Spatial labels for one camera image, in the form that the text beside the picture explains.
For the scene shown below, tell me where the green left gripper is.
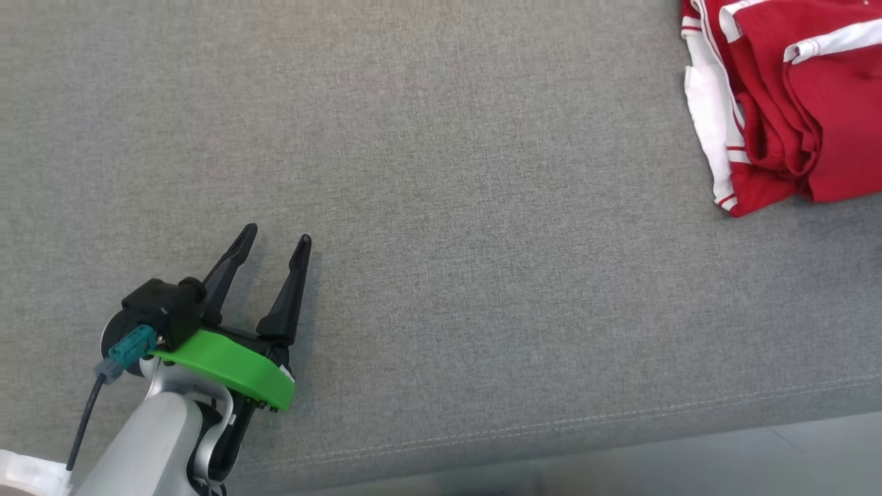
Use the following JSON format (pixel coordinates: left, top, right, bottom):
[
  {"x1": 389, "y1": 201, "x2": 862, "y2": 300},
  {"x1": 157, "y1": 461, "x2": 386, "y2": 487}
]
[{"x1": 150, "y1": 223, "x2": 313, "y2": 413}]

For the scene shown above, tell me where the red Bulls jersey shirt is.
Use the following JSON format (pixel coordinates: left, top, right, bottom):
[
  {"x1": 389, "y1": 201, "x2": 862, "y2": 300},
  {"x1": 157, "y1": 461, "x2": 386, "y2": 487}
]
[{"x1": 681, "y1": 0, "x2": 817, "y2": 218}]

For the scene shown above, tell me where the red shorts white trim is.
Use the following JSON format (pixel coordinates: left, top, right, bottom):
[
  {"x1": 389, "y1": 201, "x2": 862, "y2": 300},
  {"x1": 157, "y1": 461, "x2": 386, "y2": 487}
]
[{"x1": 720, "y1": 0, "x2": 882, "y2": 204}]

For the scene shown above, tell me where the white tape label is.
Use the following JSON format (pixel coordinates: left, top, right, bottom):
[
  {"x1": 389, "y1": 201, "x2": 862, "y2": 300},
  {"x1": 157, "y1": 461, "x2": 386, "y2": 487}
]
[{"x1": 0, "y1": 449, "x2": 73, "y2": 496}]

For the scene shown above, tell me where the left camera cable teal plug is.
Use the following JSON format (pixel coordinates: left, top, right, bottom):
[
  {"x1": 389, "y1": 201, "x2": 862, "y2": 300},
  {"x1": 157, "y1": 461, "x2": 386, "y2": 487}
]
[{"x1": 65, "y1": 324, "x2": 159, "y2": 473}]

